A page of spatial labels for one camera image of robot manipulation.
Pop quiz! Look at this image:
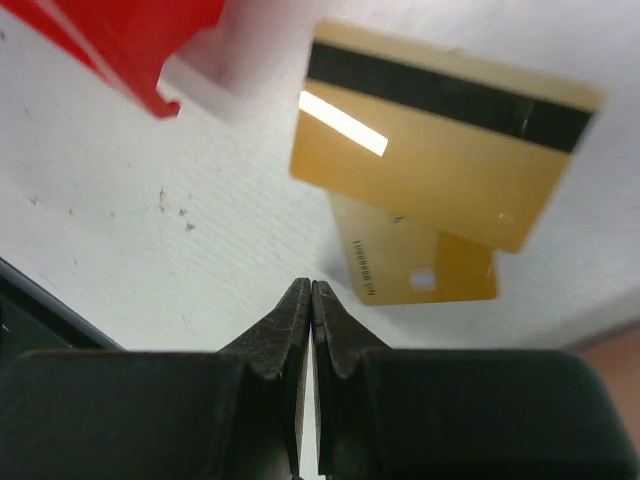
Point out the tan leather card holder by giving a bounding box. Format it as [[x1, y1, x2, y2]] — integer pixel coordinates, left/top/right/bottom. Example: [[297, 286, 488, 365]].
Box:
[[585, 339, 639, 398]]

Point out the red plastic bin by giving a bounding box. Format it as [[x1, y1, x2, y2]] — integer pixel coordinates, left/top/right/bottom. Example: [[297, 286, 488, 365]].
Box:
[[1, 0, 224, 119]]

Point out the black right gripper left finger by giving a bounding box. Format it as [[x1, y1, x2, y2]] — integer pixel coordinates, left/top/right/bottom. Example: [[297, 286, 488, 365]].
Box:
[[216, 278, 311, 479]]

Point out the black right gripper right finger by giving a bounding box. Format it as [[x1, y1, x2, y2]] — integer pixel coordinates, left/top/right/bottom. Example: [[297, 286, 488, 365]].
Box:
[[311, 281, 400, 479]]

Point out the gold card under stripe card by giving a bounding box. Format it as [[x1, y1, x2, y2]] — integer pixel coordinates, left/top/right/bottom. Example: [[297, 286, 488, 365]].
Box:
[[328, 193, 498, 306]]

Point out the gold card with black stripe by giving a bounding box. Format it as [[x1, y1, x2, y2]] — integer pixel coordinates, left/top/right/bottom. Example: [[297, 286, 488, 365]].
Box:
[[290, 20, 606, 253]]

